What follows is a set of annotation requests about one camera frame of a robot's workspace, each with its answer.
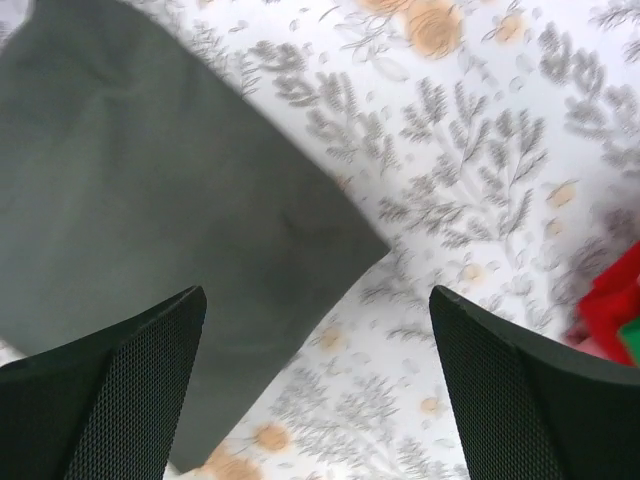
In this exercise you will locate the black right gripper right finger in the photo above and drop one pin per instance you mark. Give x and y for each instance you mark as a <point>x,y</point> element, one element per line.
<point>528,407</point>

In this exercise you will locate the dark grey t shirt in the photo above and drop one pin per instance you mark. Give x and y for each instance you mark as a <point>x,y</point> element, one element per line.
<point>130,172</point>

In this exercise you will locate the red folded shirt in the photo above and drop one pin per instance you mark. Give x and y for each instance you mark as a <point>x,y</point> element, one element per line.
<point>612,303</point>

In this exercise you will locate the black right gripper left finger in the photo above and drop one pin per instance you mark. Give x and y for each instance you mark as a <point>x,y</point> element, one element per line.
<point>105,406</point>

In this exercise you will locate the bottom pink folded shirt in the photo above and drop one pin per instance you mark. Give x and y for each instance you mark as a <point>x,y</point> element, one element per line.
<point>578,337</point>

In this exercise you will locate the green folded shirt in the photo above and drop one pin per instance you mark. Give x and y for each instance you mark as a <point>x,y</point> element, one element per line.
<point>629,336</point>

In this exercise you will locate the floral table mat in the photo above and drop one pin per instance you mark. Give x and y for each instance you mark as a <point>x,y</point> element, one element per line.
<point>492,145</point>

